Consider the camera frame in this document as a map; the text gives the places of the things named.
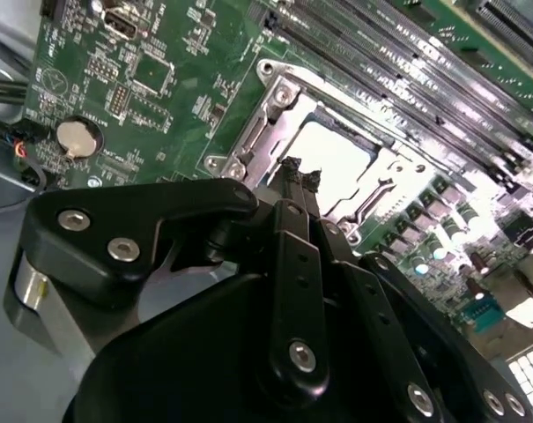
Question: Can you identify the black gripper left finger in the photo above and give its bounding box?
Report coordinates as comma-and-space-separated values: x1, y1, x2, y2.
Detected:
4, 156, 336, 393

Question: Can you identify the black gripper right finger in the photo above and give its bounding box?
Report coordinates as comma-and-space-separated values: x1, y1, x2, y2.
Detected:
304, 168, 533, 423

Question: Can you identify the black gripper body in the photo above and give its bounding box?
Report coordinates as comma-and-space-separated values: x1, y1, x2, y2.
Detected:
61, 263, 500, 423

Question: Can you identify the thin metal locking lever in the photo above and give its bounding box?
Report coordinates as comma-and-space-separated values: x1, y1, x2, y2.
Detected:
355, 174, 398, 222

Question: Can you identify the silver square CPU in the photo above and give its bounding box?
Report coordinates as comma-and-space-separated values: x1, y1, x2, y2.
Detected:
287, 118, 397, 208

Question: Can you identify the metal socket cover frame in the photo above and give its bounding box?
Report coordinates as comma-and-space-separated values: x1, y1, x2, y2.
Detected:
243, 74, 434, 226

